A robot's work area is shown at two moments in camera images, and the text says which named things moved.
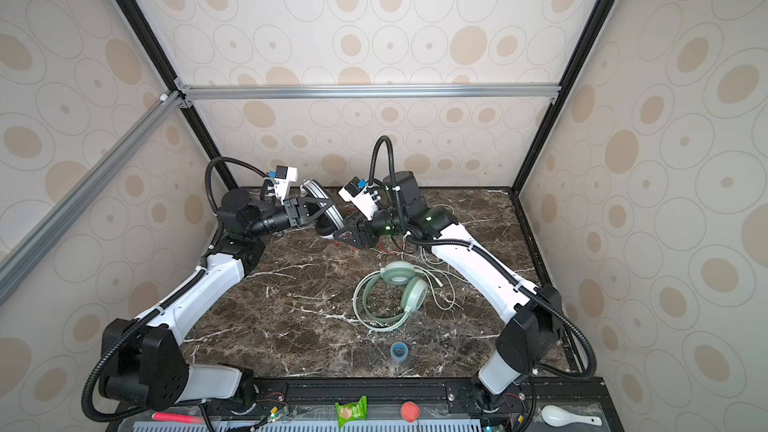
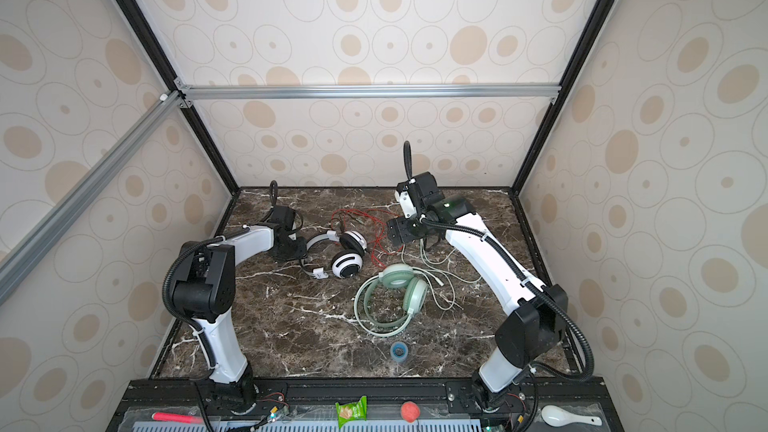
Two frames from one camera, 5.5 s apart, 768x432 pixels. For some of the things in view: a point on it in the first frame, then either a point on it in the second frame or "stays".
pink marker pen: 177,417 stays
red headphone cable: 379,241 to 378,234
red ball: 410,411 stays
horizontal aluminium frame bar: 270,92 stays
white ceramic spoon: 556,416 stays
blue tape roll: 399,351 stays
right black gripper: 357,228 to 403,234
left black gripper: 295,212 to 302,250
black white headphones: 330,222 to 340,253
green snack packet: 351,411 stays
